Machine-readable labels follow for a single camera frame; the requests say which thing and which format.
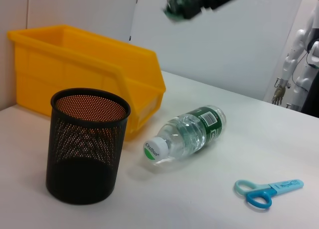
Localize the green plastic wrapper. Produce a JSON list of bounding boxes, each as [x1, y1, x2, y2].
[[163, 0, 200, 22]]

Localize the clear water bottle green label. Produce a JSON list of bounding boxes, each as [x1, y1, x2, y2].
[[143, 105, 227, 168]]

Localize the blue capped scissors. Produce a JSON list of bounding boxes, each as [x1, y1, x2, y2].
[[233, 179, 305, 210]]

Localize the black mesh pen holder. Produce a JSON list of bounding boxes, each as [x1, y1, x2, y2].
[[46, 88, 132, 205]]

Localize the white humanoid robot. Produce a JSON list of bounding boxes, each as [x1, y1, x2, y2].
[[271, 7, 319, 116]]

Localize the yellow plastic bin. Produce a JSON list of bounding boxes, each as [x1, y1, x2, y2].
[[6, 24, 167, 142]]

